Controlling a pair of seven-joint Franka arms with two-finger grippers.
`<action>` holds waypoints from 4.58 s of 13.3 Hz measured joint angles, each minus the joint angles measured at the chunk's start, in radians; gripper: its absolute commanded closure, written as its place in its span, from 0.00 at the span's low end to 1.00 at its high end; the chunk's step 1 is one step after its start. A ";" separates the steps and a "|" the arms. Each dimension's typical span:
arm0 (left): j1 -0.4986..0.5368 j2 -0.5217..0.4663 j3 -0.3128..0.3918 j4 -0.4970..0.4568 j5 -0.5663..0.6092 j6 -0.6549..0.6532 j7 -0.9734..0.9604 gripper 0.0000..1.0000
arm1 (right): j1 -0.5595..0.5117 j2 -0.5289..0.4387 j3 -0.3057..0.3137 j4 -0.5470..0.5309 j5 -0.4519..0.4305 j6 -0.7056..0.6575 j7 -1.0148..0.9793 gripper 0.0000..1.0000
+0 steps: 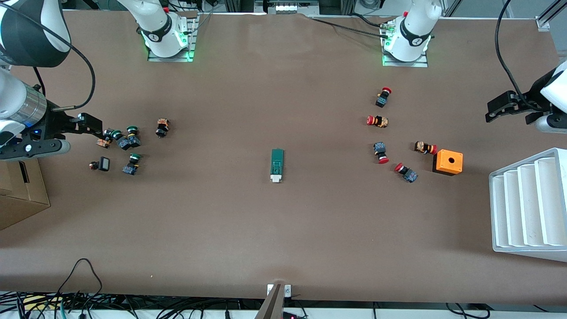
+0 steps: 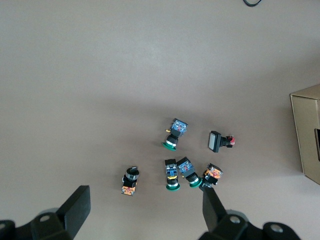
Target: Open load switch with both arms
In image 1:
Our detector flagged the aluminium frame profile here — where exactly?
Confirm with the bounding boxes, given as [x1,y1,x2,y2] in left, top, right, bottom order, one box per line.
[535,0,567,31]

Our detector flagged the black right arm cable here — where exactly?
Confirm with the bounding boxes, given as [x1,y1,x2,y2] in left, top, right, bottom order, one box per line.
[2,2,96,110]

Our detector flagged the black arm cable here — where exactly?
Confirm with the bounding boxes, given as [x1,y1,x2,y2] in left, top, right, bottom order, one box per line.
[2,2,96,110]
[495,0,548,112]

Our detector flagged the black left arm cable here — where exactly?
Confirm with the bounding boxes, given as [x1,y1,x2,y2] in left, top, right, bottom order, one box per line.
[495,0,548,112]

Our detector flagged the white slotted tray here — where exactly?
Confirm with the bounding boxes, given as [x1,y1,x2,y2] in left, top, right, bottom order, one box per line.
[489,148,567,263]

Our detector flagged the green circuit board module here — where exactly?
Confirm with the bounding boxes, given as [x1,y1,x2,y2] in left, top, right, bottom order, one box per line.
[270,148,284,183]

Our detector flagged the looped thin black cable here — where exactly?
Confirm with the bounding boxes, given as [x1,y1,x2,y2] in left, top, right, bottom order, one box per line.
[52,258,103,306]

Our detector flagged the brown cardboard box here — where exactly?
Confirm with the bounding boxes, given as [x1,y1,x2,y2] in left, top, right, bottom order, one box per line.
[0,159,50,231]

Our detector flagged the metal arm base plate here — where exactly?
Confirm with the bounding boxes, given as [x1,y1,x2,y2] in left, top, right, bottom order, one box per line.
[382,44,429,68]
[148,12,198,62]

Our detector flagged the black base power cable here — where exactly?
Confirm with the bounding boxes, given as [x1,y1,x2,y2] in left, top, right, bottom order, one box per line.
[310,18,390,39]

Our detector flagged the aluminium camera post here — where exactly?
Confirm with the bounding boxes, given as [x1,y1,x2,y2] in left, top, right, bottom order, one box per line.
[255,284,293,319]

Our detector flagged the orange box with hole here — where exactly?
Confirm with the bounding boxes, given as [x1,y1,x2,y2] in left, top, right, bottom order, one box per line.
[432,149,464,176]

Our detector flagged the white light strip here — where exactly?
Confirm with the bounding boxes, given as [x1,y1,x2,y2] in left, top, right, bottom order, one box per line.
[255,0,319,15]

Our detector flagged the tangled black cables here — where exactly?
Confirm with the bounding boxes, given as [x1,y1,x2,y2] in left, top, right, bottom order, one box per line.
[0,290,249,319]

